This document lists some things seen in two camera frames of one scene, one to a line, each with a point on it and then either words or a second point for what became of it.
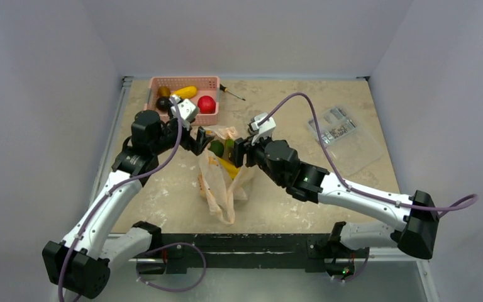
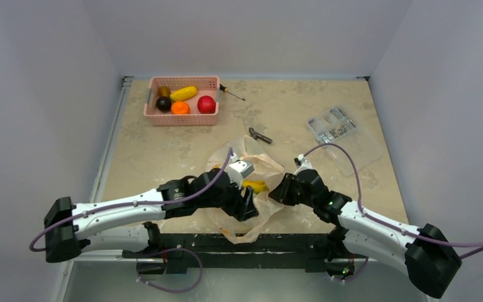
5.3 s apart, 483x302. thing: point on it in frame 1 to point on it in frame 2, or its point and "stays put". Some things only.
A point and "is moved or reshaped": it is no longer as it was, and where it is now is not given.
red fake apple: (207, 104) stays put
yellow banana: (185, 92) stays put
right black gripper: (247, 151) to (292, 190)
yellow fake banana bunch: (231, 169) is moved or reshaped
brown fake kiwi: (164, 90) stays put
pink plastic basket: (204, 85) stays put
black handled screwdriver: (223, 88) stays put
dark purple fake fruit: (163, 103) stays put
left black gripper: (197, 145) to (241, 208)
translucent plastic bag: (221, 185) is moved or reshaped
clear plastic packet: (334, 125) stays put
